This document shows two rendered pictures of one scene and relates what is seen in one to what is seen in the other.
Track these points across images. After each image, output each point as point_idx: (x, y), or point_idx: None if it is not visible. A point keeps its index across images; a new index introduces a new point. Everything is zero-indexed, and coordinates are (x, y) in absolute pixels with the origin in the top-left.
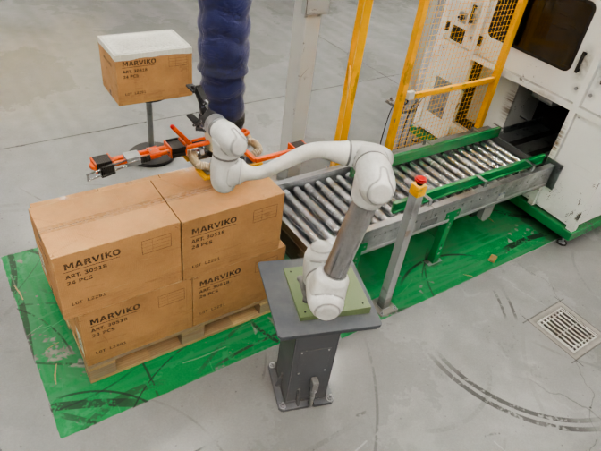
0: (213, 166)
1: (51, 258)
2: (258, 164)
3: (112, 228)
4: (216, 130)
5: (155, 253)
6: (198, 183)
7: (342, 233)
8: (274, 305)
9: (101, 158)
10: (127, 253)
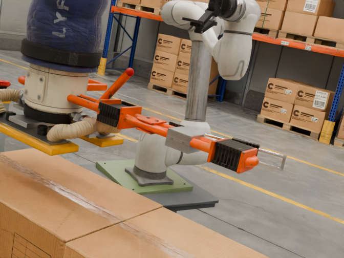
0: (251, 47)
1: None
2: None
3: (235, 257)
4: (252, 2)
5: None
6: (51, 197)
7: (208, 74)
8: (185, 201)
9: (235, 144)
10: None
